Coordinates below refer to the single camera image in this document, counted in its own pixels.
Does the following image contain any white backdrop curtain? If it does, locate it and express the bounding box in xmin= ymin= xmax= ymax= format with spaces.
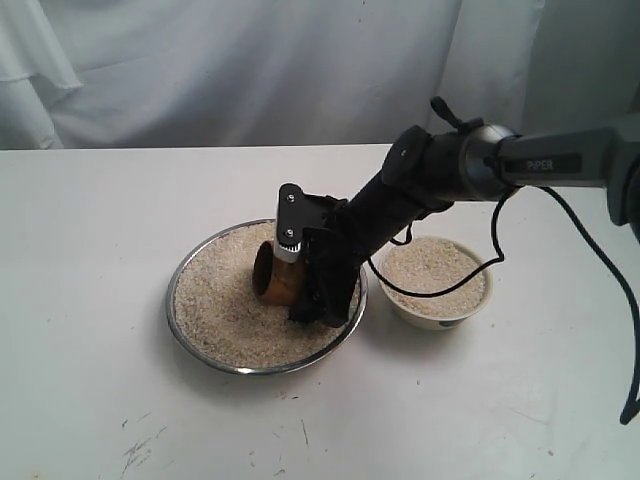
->
xmin=1 ymin=1 xmax=639 ymax=150

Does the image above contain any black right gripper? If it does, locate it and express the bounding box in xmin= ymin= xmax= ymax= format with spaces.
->
xmin=288 ymin=230 xmax=359 ymax=326

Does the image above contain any metal plate of rice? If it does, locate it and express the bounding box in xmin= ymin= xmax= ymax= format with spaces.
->
xmin=165 ymin=219 xmax=368 ymax=376

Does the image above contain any brown wooden cup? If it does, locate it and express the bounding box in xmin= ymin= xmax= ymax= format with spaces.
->
xmin=252 ymin=240 xmax=305 ymax=306

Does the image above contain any black camera cable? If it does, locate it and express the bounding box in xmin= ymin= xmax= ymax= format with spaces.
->
xmin=367 ymin=97 xmax=640 ymax=426

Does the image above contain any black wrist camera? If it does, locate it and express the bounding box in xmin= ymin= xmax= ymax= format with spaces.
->
xmin=274 ymin=183 xmax=347 ymax=264

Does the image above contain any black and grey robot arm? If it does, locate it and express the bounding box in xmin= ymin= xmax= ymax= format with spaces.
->
xmin=277 ymin=114 xmax=639 ymax=328

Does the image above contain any small white rice bowl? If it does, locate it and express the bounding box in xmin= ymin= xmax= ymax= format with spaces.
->
xmin=377 ymin=236 xmax=493 ymax=331

